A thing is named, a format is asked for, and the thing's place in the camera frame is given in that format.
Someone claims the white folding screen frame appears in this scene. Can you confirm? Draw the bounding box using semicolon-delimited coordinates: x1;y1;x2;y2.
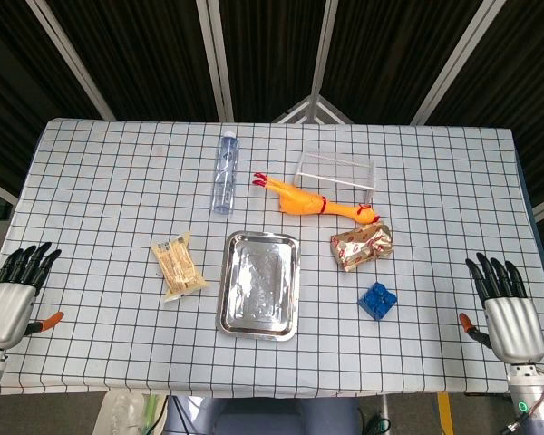
25;0;498;126

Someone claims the clear plastic bag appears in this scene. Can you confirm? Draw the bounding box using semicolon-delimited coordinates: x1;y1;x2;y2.
92;391;158;435

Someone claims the white grid checked tablecloth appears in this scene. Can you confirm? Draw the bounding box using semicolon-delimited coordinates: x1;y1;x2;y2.
0;118;544;399

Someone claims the yellow rubber chicken toy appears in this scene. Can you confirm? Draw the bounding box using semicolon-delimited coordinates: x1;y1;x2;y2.
252;171;383;226

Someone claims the yellow plastic snack packet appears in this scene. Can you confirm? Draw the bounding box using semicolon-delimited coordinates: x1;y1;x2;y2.
150;231;209;304

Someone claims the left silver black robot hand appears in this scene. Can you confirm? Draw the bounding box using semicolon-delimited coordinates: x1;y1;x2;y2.
0;241;65;350

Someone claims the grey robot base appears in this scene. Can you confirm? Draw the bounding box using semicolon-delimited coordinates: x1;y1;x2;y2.
165;394;362;435

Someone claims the gold red wrapped snack pack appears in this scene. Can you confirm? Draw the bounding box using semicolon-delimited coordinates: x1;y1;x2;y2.
329;222;394;274

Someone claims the stainless steel tray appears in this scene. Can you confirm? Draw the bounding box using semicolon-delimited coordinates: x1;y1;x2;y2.
215;229;302;342

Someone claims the clear acrylic box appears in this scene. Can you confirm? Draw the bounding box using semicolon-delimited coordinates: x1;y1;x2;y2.
295;151;376;206

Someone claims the clear plastic water bottle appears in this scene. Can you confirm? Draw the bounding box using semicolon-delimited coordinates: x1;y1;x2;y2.
211;130;240;215

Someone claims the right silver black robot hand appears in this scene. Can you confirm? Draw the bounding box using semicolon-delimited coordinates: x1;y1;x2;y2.
458;252;544;364

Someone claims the blue building block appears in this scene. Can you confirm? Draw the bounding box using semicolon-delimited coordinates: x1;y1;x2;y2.
356;281;400;323

